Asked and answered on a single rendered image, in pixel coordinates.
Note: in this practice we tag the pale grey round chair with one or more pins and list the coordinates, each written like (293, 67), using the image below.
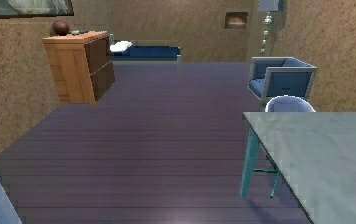
(289, 104)

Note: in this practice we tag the brown ball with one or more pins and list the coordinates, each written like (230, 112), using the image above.
(60, 27)

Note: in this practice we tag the blue grey armchair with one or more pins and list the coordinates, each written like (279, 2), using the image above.
(282, 80)

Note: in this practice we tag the small dark remote control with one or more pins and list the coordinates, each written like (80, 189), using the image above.
(80, 32)

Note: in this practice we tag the grey floor lamp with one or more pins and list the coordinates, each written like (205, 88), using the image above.
(268, 20)

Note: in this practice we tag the orange wooden chest of drawers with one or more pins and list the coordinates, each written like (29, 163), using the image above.
(76, 66)

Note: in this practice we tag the white pillow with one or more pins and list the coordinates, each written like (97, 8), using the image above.
(120, 46)

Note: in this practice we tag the blue bed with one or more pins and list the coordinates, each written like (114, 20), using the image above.
(152, 52)

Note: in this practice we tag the framed wall picture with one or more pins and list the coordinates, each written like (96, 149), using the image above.
(26, 6)

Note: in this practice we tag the small brown framed picture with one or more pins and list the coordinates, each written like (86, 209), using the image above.
(236, 20)

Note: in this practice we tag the grey table with teal legs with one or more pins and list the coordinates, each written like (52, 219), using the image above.
(319, 160)

